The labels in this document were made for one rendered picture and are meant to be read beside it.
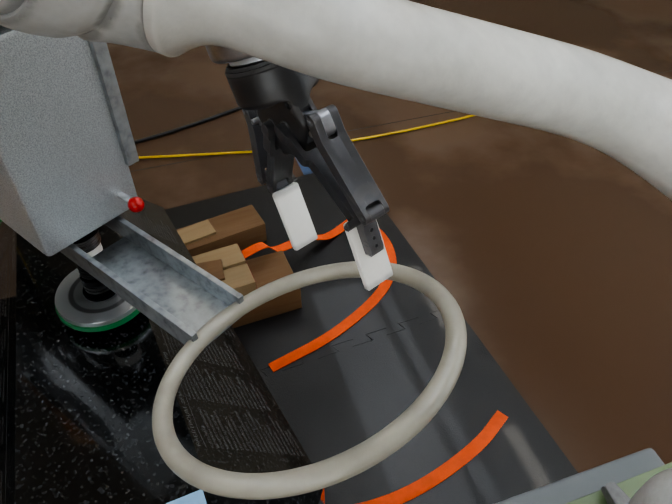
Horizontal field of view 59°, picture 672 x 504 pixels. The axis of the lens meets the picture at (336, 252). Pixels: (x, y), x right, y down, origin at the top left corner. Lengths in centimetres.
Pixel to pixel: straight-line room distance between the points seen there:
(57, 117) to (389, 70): 86
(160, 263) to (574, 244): 222
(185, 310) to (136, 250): 21
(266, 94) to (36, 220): 77
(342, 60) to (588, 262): 269
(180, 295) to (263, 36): 88
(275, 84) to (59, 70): 67
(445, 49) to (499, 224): 270
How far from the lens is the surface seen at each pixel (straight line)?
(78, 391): 142
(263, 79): 49
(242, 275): 237
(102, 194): 125
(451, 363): 80
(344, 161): 48
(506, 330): 257
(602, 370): 258
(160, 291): 119
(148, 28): 34
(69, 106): 115
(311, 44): 33
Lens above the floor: 194
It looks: 44 degrees down
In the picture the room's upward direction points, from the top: straight up
